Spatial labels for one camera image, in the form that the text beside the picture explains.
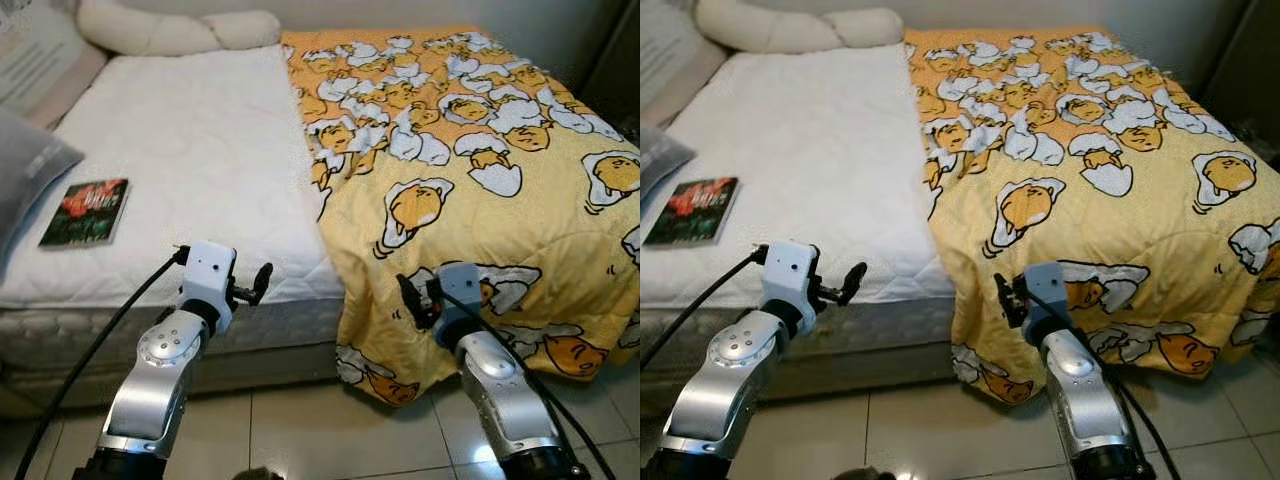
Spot dark book with red cover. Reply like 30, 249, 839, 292
38, 178, 131, 248
643, 177, 741, 247

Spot grey pillow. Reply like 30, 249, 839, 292
0, 108, 86, 271
640, 125, 696, 201

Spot yellow cartoon print blanket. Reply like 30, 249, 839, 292
280, 27, 641, 406
903, 27, 1280, 406

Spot white quilted mattress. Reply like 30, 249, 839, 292
0, 45, 346, 346
640, 42, 956, 346

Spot cream long bolster pillow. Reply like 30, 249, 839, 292
77, 0, 283, 57
695, 0, 904, 55

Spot large printed headboard cushion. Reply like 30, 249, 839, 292
0, 0, 109, 129
640, 0, 729, 126

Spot dark wooden furniture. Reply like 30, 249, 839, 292
1200, 0, 1280, 151
580, 0, 641, 136

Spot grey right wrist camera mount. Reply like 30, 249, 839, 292
430, 262, 486, 346
1020, 262, 1073, 346

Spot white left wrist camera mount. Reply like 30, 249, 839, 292
178, 240, 238, 331
760, 240, 823, 336

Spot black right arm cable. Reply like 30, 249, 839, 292
1030, 290, 1186, 480
440, 290, 616, 480

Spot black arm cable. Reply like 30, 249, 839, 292
640, 245, 771, 371
440, 290, 616, 480
1030, 290, 1186, 480
10, 245, 191, 480

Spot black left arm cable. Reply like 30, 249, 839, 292
10, 245, 191, 480
640, 245, 771, 371

